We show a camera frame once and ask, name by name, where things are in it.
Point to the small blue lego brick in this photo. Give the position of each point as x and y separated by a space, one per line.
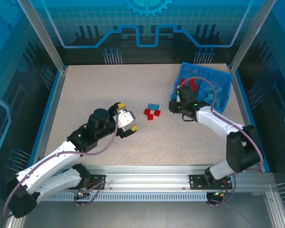
207 87

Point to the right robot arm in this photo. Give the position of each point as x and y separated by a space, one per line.
216 123

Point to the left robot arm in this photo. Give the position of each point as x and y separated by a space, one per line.
45 164

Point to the small red lego brick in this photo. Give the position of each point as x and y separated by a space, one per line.
150 117

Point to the blue plastic bin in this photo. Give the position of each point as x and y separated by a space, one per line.
224 80
187 71

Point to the small LED connector board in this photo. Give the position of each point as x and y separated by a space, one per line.
219 194
82 194

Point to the metal tray shelf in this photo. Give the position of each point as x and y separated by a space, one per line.
145 213

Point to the blue printed rear panel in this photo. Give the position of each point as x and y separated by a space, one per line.
145 23

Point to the blue printed side panel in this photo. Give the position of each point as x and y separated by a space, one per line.
12 83
278 83

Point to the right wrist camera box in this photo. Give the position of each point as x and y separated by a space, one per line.
178 97

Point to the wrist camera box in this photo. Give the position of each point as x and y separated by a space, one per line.
126 118
178 97

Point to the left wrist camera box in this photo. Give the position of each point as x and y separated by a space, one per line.
126 118

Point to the blue-edged side rail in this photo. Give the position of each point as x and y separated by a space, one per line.
249 114
51 114

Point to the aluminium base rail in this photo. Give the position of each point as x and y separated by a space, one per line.
145 178

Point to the aluminium frame post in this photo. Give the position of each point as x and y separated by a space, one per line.
251 35
43 35

